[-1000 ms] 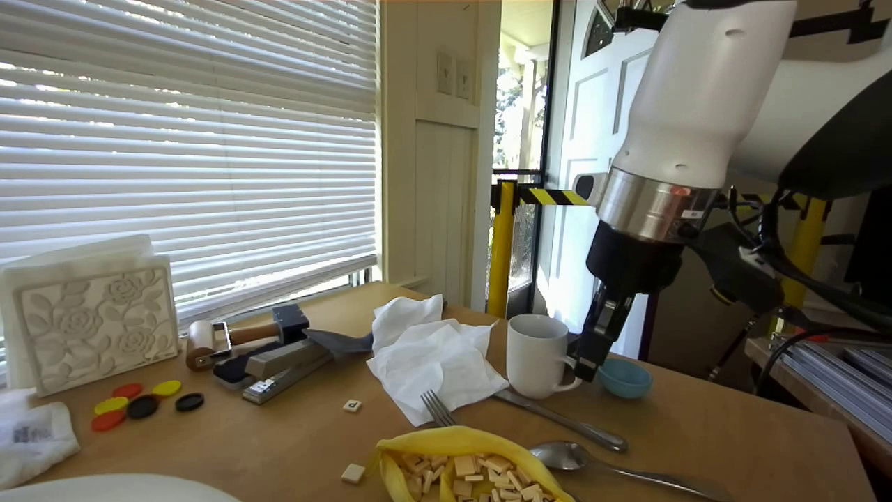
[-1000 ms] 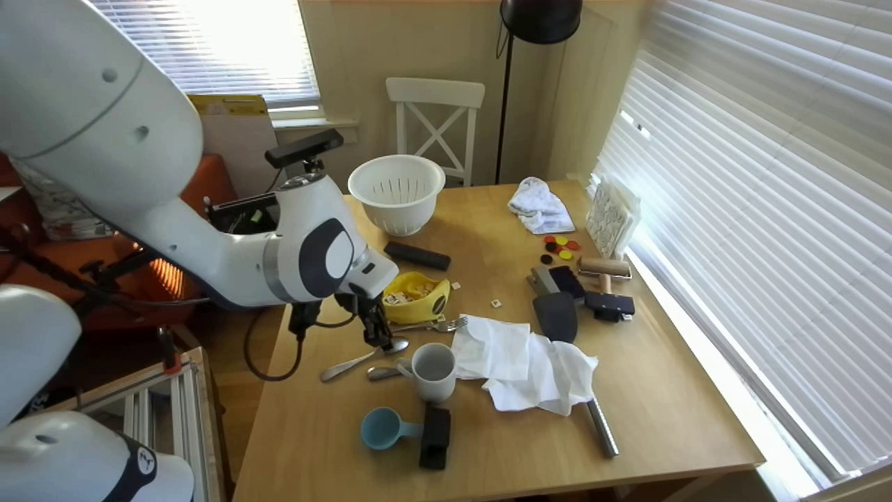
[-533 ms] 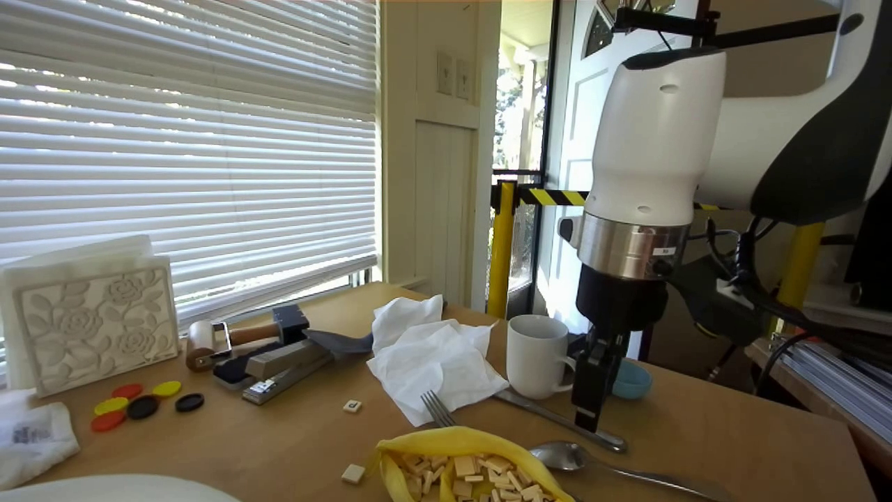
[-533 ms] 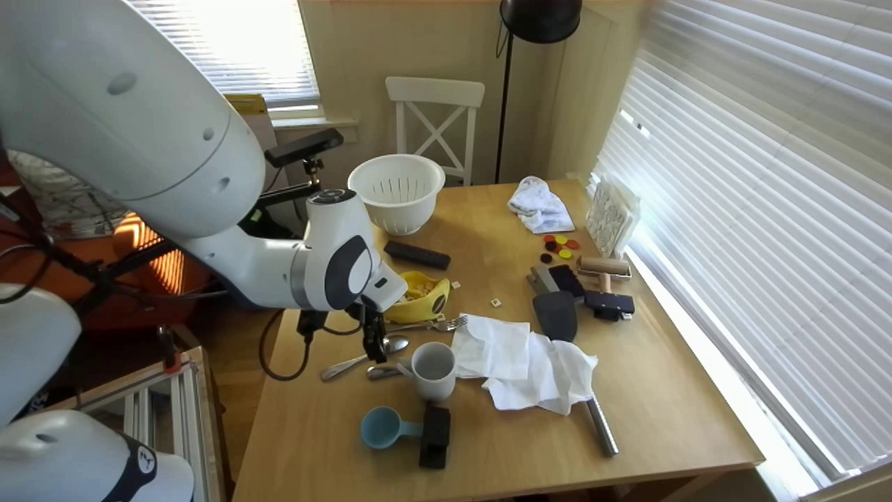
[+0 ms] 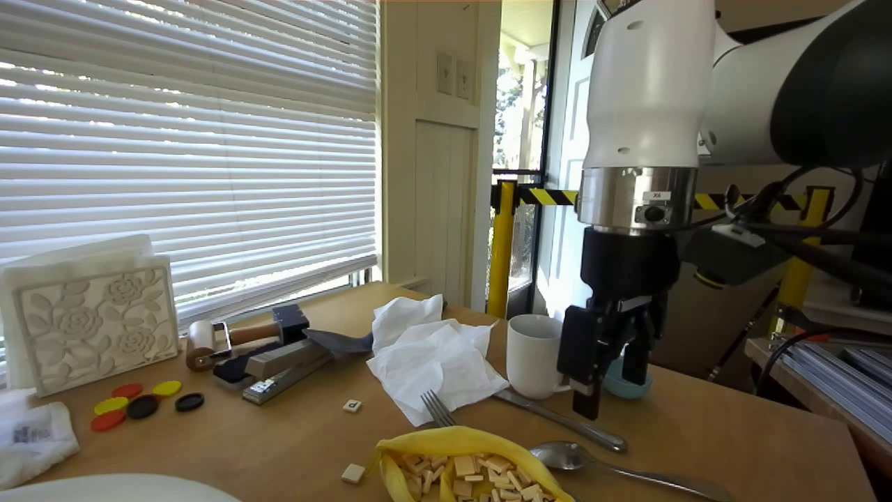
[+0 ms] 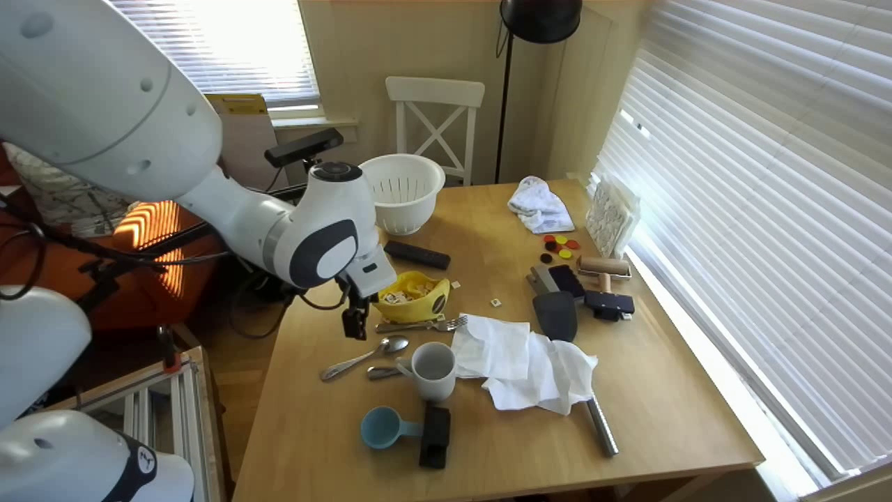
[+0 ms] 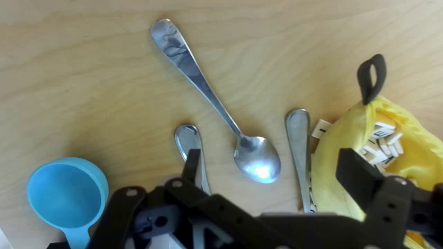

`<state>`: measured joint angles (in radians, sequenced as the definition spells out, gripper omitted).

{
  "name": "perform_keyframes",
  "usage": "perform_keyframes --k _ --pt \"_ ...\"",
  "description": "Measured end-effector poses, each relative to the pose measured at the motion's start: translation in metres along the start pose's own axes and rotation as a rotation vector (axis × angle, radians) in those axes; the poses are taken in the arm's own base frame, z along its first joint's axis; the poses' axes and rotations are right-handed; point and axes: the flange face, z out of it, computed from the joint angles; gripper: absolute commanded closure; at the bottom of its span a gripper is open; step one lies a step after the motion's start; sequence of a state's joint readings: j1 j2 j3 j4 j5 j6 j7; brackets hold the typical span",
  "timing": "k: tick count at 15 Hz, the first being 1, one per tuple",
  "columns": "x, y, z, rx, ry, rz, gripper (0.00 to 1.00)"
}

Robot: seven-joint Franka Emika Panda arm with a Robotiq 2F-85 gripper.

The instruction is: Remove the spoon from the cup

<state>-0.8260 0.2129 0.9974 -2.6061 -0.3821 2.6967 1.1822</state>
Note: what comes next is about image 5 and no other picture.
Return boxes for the silver metal spoon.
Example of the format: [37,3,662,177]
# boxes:
[527,438,732,502]

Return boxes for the yellow bag of letter tiles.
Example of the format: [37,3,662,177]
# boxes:
[374,423,577,502]

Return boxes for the flat black device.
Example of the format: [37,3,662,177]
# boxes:
[208,349,254,384]

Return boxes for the white round plate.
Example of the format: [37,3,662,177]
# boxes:
[0,472,239,502]

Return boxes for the small black block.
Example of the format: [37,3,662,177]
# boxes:
[269,300,311,346]

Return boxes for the white window blinds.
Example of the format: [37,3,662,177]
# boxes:
[0,0,384,323]

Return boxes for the stack of papers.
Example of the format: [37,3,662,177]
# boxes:
[768,338,892,449]

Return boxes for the white ceramic mug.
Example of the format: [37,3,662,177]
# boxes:
[505,313,575,402]

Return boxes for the blue plastic measuring cup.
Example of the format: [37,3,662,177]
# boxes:
[600,356,654,405]

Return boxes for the wooden handled roller tool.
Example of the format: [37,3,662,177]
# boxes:
[183,317,280,374]

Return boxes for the yellow black striped barrier bar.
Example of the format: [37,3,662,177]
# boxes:
[491,180,746,214]

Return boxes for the wall switch plate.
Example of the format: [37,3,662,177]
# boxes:
[434,51,476,104]

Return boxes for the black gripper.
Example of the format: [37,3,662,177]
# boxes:
[554,226,683,423]

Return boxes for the white floral napkin holder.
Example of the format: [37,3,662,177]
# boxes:
[0,254,183,398]

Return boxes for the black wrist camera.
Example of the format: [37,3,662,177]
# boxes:
[680,221,791,288]

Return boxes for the yellow post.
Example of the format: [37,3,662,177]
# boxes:
[777,184,837,313]
[485,177,517,321]

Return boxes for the crumpled white napkin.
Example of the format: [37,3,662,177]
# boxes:
[366,292,513,430]

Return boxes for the black box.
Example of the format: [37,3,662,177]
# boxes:
[303,325,375,363]

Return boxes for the silver metal fork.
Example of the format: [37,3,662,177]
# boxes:
[417,387,629,456]

